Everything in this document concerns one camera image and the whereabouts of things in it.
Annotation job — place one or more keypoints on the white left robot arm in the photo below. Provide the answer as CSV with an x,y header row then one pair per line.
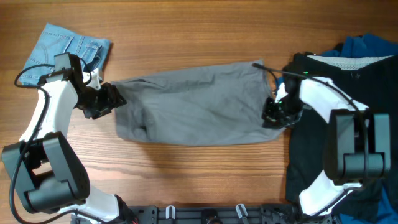
x,y
46,174

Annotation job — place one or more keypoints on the black garment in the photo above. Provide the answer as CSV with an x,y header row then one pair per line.
x,y
343,150

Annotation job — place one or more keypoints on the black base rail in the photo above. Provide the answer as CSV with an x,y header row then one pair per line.
x,y
264,214

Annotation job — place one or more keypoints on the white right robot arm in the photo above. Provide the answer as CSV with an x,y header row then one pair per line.
x,y
357,146

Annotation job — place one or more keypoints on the dark navy blue garment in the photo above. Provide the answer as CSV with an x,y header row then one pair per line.
x,y
363,46

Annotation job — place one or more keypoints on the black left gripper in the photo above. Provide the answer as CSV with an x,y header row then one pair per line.
x,y
112,101

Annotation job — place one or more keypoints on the folded blue denim jeans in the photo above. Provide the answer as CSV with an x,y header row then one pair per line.
x,y
55,40

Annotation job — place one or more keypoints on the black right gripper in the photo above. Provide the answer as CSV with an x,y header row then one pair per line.
x,y
269,120

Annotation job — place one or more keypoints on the grey shorts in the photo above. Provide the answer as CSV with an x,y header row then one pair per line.
x,y
203,106

